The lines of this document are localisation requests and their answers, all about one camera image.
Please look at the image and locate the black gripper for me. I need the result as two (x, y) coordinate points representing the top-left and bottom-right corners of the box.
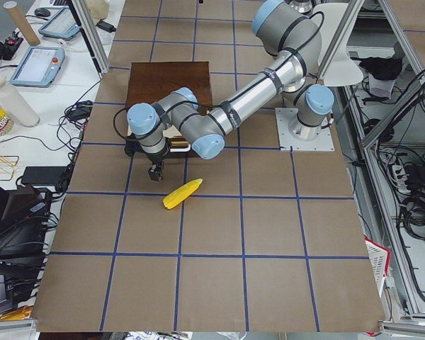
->
(148, 157), (164, 181)

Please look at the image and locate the yellow toy corn cob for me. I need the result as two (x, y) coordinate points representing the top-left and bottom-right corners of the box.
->
(162, 178), (203, 210)

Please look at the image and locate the wooden drawer with white handle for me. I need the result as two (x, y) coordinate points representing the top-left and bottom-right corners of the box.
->
(124, 126), (191, 157)

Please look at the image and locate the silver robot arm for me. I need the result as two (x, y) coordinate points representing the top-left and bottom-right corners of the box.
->
(124, 1), (334, 181)

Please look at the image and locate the dark wooden drawer cabinet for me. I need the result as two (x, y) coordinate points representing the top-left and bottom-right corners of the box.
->
(126, 62), (213, 106)

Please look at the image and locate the black power adapter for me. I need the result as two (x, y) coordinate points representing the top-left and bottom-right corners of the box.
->
(21, 166), (66, 186)

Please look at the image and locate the black laptop stand equipment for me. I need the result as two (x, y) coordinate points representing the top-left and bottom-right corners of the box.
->
(0, 185), (57, 314)

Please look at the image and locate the frosted plastic bottle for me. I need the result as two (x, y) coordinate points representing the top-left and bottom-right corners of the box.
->
(0, 76), (40, 128)

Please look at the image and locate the near teach pendant tablet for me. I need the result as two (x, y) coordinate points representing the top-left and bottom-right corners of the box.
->
(9, 47), (65, 88)

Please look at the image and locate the teach pendant tablet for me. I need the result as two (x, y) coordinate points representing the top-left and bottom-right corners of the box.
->
(38, 7), (79, 40)
(9, 47), (65, 88)

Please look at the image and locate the far teach pendant tablet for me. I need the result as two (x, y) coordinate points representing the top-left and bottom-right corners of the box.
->
(38, 7), (79, 40)

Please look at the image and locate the cardboard tube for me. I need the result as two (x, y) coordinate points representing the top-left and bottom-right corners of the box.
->
(3, 1), (40, 46)

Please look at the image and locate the orange metallic object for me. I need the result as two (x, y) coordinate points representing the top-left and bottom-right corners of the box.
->
(0, 305), (33, 322)

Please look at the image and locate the black computer mouse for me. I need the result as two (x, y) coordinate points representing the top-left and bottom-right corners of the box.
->
(34, 8), (51, 18)

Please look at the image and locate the white chair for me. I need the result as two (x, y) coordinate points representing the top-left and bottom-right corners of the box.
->
(313, 1), (363, 87)

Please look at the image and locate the white red plastic basket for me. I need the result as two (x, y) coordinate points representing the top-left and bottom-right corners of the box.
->
(365, 237), (391, 296)

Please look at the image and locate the white power strip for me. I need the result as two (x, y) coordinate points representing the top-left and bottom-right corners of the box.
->
(389, 164), (411, 195)

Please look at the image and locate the black cloth on bin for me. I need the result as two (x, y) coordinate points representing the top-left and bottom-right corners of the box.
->
(359, 57), (402, 80)

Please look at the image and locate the aluminium frame post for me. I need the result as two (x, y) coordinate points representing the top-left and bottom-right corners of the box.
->
(68, 0), (110, 74)

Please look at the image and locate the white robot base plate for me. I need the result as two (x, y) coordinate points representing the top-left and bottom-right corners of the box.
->
(275, 108), (334, 152)

